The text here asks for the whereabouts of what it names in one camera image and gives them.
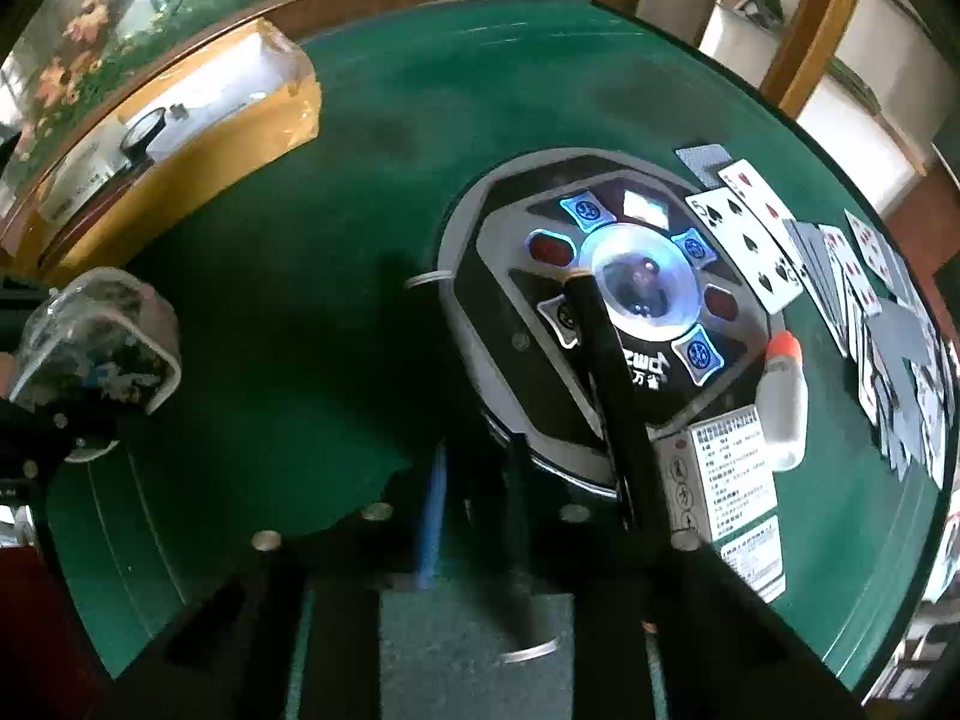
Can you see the dark shoes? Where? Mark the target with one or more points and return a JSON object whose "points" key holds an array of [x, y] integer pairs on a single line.
{"points": [[761, 6]]}

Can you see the table control panel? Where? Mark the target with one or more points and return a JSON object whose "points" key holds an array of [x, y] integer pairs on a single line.
{"points": [[495, 255]]}

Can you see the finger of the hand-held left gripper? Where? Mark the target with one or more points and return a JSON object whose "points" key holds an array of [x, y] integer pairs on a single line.
{"points": [[26, 300], [67, 431]]}

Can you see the white bottle with orange cap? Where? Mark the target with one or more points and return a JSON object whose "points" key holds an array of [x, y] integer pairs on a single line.
{"points": [[784, 405]]}

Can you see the white green medicine box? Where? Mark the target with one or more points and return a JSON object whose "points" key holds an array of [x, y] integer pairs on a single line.
{"points": [[82, 180]]}

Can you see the floral printed panel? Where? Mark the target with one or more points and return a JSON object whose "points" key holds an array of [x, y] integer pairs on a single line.
{"points": [[150, 0]]}

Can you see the grey tape roll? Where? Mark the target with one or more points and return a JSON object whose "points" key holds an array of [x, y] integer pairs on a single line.
{"points": [[125, 136]]}

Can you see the spread of playing cards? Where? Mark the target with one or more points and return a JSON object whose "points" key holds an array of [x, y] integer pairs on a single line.
{"points": [[750, 240]]}

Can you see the clear pink pencil case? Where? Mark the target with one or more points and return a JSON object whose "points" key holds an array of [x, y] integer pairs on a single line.
{"points": [[112, 345]]}

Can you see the brown cardboard box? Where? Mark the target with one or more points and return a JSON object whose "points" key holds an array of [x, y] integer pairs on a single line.
{"points": [[225, 157]]}

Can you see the white printed carton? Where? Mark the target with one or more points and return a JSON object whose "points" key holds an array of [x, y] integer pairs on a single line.
{"points": [[735, 480]]}

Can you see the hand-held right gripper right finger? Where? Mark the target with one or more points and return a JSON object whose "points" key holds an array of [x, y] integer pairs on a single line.
{"points": [[622, 577]]}

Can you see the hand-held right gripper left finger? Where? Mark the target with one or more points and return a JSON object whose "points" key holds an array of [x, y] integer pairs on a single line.
{"points": [[433, 525]]}

